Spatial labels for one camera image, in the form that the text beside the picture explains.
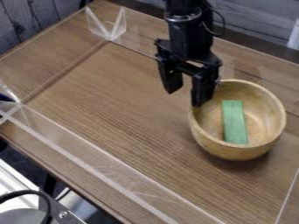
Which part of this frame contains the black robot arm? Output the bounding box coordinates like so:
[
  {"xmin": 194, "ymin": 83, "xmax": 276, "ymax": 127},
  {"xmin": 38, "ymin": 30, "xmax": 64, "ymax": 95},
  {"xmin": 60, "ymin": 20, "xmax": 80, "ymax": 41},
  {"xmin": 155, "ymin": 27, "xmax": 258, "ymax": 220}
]
[{"xmin": 154, "ymin": 0, "xmax": 223, "ymax": 107}]

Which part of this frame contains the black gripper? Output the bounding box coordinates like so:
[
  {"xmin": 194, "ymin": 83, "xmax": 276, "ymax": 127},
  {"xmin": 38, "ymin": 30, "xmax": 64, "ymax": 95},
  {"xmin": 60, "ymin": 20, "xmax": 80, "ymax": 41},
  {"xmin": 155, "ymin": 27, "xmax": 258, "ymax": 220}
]
[{"xmin": 154, "ymin": 8, "xmax": 222, "ymax": 107}]

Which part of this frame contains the clear acrylic front barrier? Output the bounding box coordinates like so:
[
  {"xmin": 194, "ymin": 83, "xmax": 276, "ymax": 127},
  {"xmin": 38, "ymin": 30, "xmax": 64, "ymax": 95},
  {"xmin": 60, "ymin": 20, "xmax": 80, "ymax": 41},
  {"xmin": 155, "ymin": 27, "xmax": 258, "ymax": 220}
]
[{"xmin": 0, "ymin": 84, "xmax": 226, "ymax": 224}]

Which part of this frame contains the green rectangular block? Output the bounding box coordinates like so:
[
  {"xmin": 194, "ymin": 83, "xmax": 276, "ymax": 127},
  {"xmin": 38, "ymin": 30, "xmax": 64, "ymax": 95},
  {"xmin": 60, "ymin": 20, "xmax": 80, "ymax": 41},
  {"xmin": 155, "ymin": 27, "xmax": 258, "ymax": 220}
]
[{"xmin": 222, "ymin": 100, "xmax": 248, "ymax": 144}]

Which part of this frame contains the white post at right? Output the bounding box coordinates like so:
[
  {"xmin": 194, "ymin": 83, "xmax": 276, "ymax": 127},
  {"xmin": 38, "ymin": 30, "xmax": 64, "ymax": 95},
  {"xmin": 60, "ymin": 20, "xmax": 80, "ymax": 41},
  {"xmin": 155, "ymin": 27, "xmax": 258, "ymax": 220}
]
[{"xmin": 287, "ymin": 22, "xmax": 299, "ymax": 50}]

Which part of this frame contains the grey metal mount plate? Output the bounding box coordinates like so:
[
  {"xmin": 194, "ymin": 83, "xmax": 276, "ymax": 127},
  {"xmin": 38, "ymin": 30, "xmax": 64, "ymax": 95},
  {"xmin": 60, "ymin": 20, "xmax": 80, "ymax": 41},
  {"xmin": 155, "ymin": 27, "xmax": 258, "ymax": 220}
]
[{"xmin": 0, "ymin": 200, "xmax": 88, "ymax": 224}]

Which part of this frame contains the brown wooden bowl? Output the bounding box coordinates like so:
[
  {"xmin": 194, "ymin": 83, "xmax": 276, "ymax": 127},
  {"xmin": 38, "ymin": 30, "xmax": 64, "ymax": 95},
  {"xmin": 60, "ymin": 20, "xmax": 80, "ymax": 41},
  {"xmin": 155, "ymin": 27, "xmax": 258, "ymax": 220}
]
[{"xmin": 188, "ymin": 79, "xmax": 286, "ymax": 161}]

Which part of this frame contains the black cable loop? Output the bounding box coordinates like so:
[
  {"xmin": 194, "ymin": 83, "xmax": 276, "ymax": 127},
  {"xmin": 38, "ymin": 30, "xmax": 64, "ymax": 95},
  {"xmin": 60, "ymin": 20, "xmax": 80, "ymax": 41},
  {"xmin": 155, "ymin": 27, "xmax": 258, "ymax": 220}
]
[{"xmin": 0, "ymin": 189, "xmax": 54, "ymax": 224}]

